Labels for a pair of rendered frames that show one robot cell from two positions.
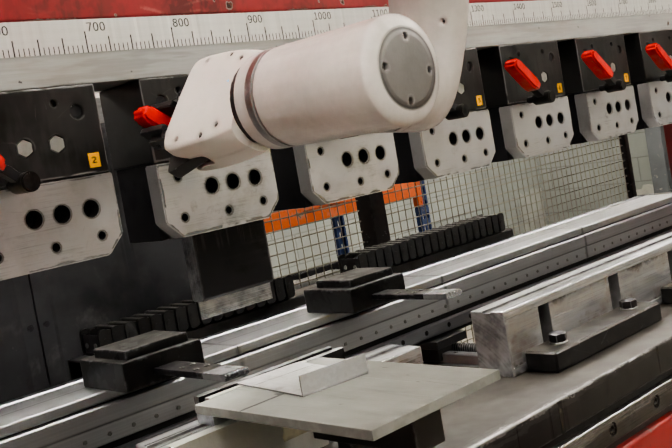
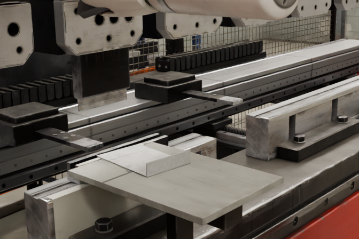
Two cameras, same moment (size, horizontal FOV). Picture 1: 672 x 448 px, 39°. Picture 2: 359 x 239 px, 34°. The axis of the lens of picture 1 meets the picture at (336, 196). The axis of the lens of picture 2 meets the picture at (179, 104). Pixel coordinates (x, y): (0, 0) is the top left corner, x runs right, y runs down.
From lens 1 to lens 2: 0.17 m
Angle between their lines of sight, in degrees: 12
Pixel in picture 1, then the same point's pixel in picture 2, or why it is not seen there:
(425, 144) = not seen: hidden behind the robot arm
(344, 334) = (158, 115)
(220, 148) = (123, 5)
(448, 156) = not seen: hidden behind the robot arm
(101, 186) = (22, 13)
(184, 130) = not seen: outside the picture
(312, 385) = (154, 169)
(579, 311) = (312, 120)
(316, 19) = not seen: outside the picture
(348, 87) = not seen: outside the picture
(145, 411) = (24, 157)
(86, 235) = (8, 49)
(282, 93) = not seen: outside the picture
